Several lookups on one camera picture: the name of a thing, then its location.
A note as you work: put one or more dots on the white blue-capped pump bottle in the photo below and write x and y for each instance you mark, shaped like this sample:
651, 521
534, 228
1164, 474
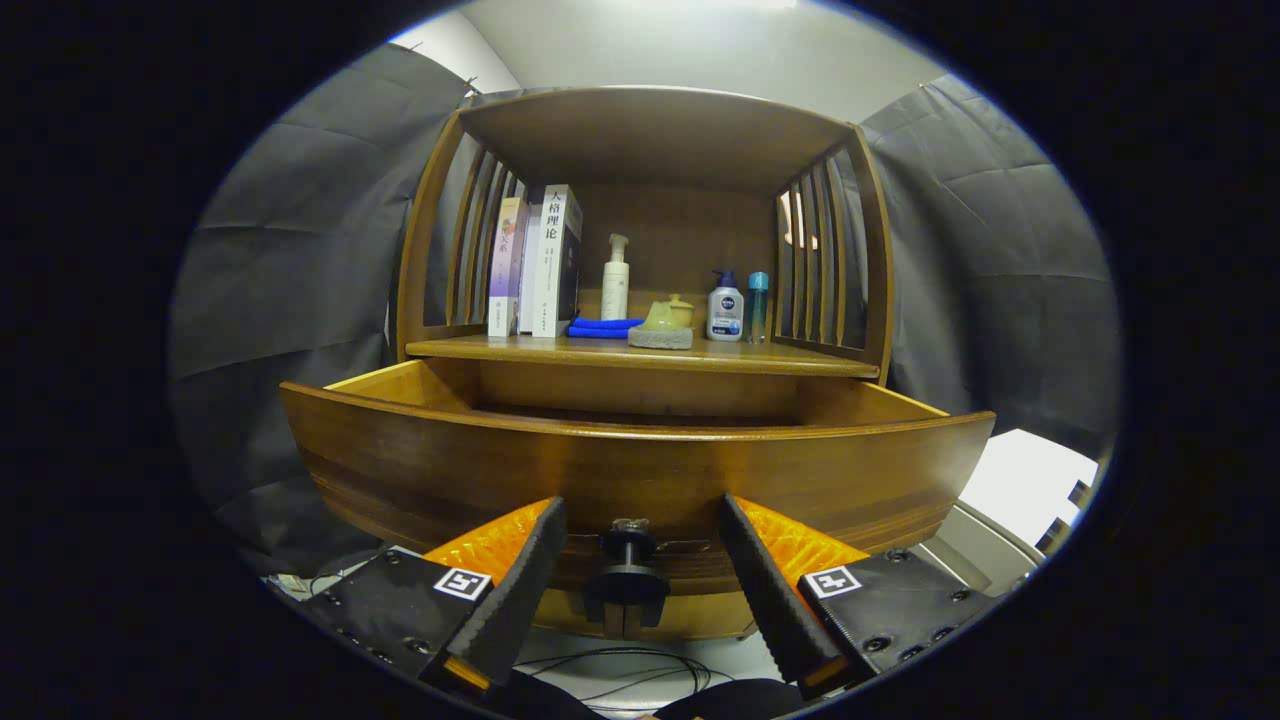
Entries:
725, 310

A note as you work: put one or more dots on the blue folded cloth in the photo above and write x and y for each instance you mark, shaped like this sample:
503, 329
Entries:
598, 328

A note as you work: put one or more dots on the grey metal frame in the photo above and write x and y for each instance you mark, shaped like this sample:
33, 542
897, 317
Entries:
985, 555

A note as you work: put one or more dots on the beige lidded teacup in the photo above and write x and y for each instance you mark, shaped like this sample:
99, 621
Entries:
683, 310

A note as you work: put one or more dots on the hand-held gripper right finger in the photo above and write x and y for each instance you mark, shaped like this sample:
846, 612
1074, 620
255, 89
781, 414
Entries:
770, 600

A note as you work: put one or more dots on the thin white book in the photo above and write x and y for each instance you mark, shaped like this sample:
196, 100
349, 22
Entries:
527, 280

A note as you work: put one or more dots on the tall white pump bottle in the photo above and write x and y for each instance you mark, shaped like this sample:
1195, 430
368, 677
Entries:
615, 285

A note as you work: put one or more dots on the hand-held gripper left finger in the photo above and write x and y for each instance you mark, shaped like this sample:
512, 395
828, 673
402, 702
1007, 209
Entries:
515, 600

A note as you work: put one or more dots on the teal slim bottle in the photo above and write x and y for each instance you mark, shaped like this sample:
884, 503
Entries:
758, 305

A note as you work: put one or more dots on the brown wooden drawer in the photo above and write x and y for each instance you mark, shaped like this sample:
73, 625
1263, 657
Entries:
650, 470

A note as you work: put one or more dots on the black drawer knob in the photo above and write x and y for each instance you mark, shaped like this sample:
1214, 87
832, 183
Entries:
627, 580

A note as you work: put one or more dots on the thick white book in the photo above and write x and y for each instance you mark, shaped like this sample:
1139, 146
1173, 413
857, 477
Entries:
552, 270

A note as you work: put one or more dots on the brown wooden cabinet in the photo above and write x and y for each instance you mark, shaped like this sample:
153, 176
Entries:
670, 230

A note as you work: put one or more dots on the wooden countertop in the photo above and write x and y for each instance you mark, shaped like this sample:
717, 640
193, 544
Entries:
530, 350

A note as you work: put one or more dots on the purple book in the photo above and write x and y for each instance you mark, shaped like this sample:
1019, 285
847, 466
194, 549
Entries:
505, 270

